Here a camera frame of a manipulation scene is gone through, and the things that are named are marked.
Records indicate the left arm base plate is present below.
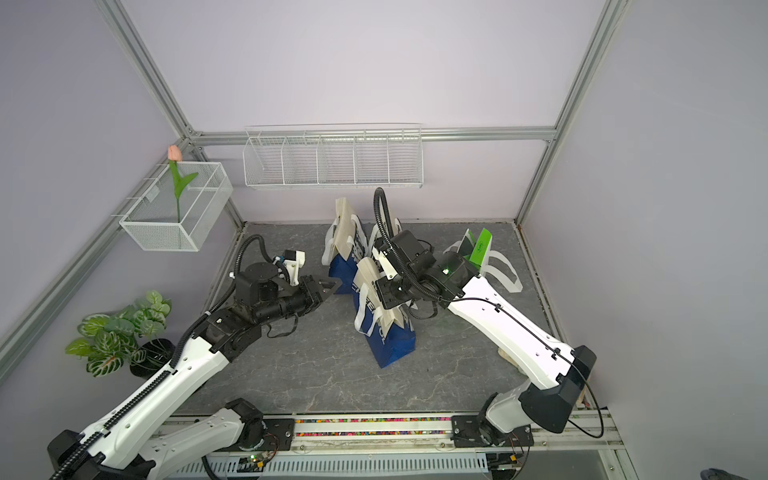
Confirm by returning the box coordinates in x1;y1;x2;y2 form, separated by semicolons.
216;417;296;453

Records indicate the cream work glove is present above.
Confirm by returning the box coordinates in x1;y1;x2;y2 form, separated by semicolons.
497;347;591;408

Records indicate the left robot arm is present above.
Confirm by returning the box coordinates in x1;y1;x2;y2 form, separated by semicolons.
48;262;341;479

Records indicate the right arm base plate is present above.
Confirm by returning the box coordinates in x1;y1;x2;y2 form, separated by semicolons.
450;414;534;449

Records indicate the back left blue tote bag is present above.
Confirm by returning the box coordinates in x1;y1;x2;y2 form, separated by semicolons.
321;197;368;295

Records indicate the white mesh wall basket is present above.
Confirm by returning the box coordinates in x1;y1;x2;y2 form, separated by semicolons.
120;161;233;252

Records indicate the white wire wall shelf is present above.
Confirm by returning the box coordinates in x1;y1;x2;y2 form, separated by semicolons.
242;123;424;189

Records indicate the potted green plant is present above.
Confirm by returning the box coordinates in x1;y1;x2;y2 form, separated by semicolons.
65;290;175;379

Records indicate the green white takeout bag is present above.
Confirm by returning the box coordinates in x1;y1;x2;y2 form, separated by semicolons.
444;229;523;293

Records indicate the white vent grille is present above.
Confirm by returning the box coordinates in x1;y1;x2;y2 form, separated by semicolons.
134;452;490;480

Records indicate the back right blue tote bag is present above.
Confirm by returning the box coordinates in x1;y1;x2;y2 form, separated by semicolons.
365;207;403;257

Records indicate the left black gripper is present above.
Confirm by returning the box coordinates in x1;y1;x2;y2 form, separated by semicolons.
258;273;343;324

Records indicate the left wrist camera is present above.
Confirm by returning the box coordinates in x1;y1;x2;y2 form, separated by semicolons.
275;249;306;286

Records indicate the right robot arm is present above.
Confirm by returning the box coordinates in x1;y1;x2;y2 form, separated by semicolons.
372;230;597;434

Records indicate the pink artificial tulip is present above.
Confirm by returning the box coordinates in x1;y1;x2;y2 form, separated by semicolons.
167;145;199;223

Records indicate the blue beige tote bag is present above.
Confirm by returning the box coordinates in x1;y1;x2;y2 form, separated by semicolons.
352;257;416;368

